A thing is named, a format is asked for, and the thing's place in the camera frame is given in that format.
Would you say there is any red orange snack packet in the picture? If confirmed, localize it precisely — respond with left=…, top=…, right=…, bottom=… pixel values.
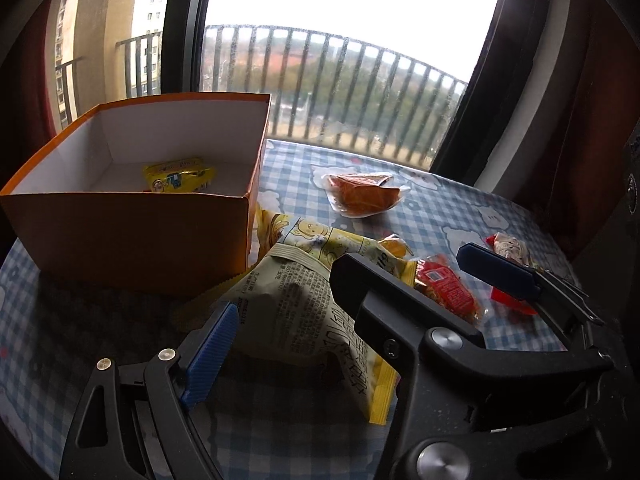
left=414, top=254, right=483, bottom=325

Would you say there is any large yellow chip bag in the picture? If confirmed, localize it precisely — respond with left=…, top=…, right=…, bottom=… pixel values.
left=221, top=208, right=416, bottom=425

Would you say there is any small yellow cartoon snack bag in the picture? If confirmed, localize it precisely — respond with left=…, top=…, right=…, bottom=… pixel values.
left=142, top=157, right=217, bottom=194

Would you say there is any red white cartoon packet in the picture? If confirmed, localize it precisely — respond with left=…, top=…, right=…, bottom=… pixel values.
left=485, top=232, right=537, bottom=316

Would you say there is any blue checked bear tablecloth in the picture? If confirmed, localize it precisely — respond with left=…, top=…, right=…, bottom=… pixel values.
left=1, top=141, right=574, bottom=479

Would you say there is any dark red curtain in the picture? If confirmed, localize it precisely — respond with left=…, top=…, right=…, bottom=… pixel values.
left=514, top=0, right=639, bottom=254

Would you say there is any small yellow-filled clear packet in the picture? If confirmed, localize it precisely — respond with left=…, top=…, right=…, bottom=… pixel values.
left=378, top=234, right=413, bottom=259

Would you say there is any orange clear-wrapped pastry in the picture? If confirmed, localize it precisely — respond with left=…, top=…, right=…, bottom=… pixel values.
left=321, top=172, right=411, bottom=219

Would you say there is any orange cardboard box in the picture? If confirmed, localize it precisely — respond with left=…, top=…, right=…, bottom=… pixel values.
left=1, top=92, right=270, bottom=292

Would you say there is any black balcony railing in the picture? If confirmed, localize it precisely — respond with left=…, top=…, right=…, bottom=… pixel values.
left=53, top=24, right=469, bottom=170

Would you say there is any black window frame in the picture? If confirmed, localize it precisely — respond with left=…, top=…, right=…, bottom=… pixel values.
left=160, top=0, right=526, bottom=176

